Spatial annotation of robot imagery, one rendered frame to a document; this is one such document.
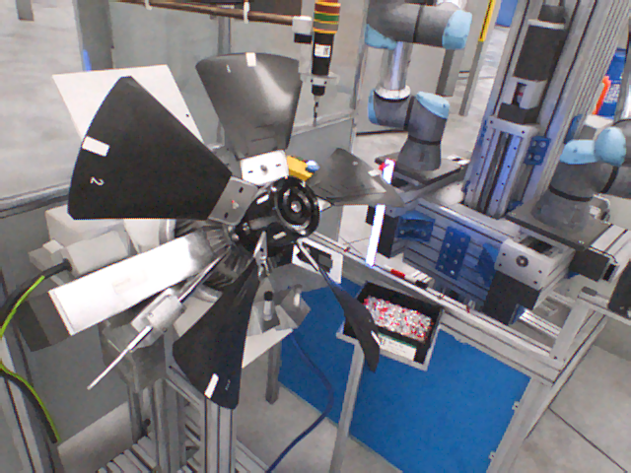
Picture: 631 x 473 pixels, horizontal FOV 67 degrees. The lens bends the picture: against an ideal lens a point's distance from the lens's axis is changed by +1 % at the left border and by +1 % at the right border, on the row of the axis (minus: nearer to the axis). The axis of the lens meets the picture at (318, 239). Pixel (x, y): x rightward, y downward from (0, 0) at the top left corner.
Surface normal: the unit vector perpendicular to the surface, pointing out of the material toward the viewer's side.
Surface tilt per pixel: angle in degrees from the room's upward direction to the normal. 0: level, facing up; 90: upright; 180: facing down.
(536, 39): 90
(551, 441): 0
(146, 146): 78
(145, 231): 50
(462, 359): 90
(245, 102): 46
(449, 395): 90
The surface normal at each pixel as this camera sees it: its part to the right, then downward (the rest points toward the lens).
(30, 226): 0.78, 0.40
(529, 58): -0.69, 0.30
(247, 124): -0.05, -0.22
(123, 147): 0.54, 0.30
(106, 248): 0.67, -0.25
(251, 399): 0.11, -0.85
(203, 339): 0.89, 0.11
